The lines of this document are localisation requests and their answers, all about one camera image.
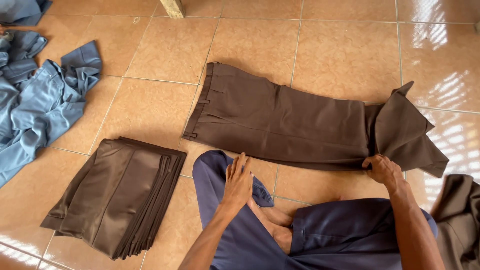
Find person's right hand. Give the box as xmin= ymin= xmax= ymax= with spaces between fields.
xmin=362 ymin=154 xmax=405 ymax=188

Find person's left hand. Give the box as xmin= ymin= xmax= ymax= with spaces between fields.
xmin=223 ymin=152 xmax=255 ymax=208

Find person's navy blue trousers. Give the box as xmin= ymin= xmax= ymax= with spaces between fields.
xmin=192 ymin=150 xmax=439 ymax=270

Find heap of brown garments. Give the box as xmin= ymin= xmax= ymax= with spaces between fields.
xmin=430 ymin=174 xmax=480 ymax=270

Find person's bare foot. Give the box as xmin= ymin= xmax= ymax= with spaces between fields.
xmin=247 ymin=199 xmax=295 ymax=255

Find wooden furniture leg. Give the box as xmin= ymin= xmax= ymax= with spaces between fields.
xmin=160 ymin=0 xmax=186 ymax=19

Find stack of folded brown trousers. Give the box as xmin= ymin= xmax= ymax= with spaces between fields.
xmin=40 ymin=137 xmax=187 ymax=260

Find heap of blue-grey garments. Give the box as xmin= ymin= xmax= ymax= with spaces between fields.
xmin=0 ymin=0 xmax=103 ymax=188

